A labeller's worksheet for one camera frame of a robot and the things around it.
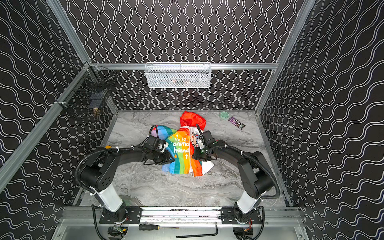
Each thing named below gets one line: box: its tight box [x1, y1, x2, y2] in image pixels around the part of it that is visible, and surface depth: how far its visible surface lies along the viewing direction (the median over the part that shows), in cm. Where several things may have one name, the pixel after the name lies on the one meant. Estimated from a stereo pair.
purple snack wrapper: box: [228, 116, 246, 130], surface depth 114 cm
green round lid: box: [219, 111, 230, 119], surface depth 119 cm
